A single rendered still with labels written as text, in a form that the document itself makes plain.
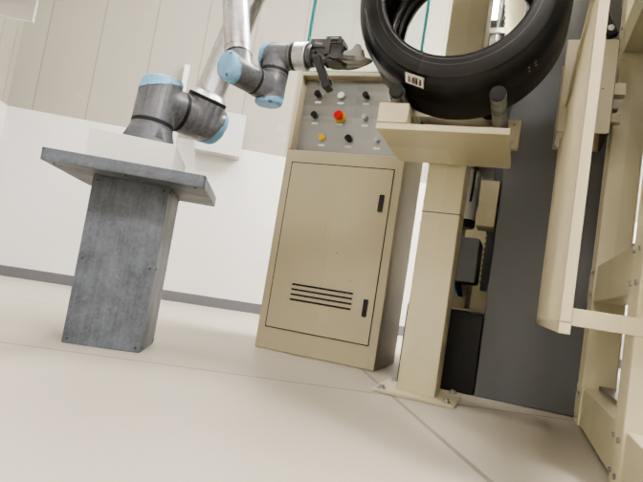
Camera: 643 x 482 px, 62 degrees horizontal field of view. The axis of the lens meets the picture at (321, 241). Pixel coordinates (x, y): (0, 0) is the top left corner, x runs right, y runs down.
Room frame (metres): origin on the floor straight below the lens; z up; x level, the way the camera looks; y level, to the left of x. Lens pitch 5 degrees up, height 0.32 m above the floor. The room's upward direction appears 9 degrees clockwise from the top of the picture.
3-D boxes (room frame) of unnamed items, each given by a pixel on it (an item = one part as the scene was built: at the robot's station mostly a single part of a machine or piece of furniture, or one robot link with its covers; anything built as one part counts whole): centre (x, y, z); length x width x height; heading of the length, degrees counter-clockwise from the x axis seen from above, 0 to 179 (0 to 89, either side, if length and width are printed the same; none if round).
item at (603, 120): (1.70, -0.77, 1.05); 0.20 x 0.15 x 0.30; 160
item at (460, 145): (1.63, -0.34, 0.80); 0.37 x 0.36 x 0.02; 70
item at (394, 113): (1.68, -0.21, 0.84); 0.36 x 0.09 x 0.06; 160
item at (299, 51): (1.71, 0.15, 1.04); 0.10 x 0.05 x 0.09; 160
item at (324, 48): (1.68, 0.08, 1.05); 0.12 x 0.08 x 0.09; 70
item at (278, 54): (1.74, 0.23, 1.04); 0.12 x 0.09 x 0.10; 70
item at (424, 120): (1.79, -0.40, 0.90); 0.40 x 0.03 x 0.10; 70
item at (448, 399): (1.87, -0.41, 0.01); 0.27 x 0.27 x 0.02; 70
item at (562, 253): (1.30, -0.57, 0.65); 0.90 x 0.02 x 0.70; 160
